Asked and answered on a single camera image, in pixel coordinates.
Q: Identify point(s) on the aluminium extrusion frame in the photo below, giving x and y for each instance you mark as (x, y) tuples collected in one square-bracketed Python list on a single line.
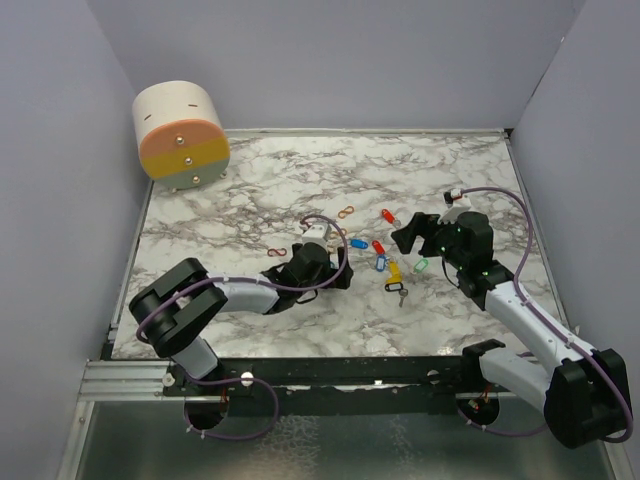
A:
[(123, 381)]

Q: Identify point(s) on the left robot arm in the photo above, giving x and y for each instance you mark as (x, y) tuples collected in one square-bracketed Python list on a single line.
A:
[(172, 312)]

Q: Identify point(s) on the blue solid key tag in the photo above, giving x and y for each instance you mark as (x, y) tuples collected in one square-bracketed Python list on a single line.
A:
[(359, 244)]

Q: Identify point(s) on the yellow key tag with key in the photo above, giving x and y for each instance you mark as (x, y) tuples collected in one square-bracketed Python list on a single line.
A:
[(395, 273)]

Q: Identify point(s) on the red key tag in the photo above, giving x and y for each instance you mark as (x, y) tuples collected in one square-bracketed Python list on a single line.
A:
[(378, 247), (390, 218)]

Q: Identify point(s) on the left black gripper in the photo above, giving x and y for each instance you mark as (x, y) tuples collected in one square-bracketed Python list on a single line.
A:
[(335, 277)]

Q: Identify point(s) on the red S carabiner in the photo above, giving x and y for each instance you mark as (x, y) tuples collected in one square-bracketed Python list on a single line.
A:
[(280, 252)]

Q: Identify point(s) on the pastel three-drawer cylinder box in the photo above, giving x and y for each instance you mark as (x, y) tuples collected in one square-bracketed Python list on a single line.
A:
[(181, 142)]

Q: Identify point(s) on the red key tag near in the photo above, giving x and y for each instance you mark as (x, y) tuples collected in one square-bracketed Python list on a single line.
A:
[(378, 247)]

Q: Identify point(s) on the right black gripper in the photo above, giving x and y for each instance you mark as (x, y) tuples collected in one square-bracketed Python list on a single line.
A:
[(421, 224)]

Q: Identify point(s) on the black mounting rail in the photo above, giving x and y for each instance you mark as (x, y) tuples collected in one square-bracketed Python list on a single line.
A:
[(331, 386)]

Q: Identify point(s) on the blue framed key tag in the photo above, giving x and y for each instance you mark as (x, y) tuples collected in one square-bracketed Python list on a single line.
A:
[(381, 263)]

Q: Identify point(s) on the orange S carabiner far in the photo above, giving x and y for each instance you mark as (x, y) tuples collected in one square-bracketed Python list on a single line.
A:
[(348, 210)]

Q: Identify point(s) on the red key tag far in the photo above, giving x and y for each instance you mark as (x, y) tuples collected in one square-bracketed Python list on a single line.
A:
[(390, 218)]

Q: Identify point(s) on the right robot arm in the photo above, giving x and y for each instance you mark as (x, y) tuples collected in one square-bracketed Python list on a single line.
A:
[(582, 392)]

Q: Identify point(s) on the green framed key tag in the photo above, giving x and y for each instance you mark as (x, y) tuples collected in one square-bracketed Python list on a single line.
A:
[(420, 266)]

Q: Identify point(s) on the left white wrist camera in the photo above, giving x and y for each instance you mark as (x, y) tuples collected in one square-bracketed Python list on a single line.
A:
[(317, 233)]

